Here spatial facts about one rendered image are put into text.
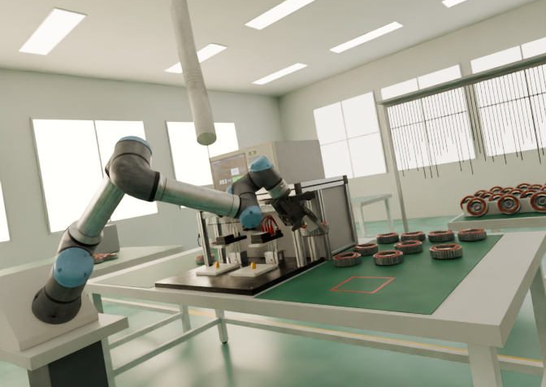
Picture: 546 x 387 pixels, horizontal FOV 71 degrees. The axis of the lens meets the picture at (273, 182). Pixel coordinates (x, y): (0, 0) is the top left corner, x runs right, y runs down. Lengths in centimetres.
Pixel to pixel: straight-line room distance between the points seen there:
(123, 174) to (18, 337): 63
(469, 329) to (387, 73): 755
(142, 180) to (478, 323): 92
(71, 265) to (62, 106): 531
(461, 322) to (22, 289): 137
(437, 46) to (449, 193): 274
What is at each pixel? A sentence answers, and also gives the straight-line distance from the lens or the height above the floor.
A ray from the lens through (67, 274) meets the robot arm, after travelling 139.
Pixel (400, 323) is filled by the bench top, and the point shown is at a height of 73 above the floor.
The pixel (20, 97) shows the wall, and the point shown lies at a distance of 645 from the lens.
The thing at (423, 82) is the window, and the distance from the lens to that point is 805.
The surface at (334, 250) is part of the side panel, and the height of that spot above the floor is 78.
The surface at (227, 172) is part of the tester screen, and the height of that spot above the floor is 122.
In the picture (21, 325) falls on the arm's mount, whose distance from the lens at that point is 153.
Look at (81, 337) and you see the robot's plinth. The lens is 147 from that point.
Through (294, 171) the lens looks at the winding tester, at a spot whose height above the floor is 117.
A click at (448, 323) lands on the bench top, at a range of 103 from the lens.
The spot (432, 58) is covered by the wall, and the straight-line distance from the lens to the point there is 806.
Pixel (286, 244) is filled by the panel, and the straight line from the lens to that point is 187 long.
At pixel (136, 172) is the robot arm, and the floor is 122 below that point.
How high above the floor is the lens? 112
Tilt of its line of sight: 1 degrees up
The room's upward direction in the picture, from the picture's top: 10 degrees counter-clockwise
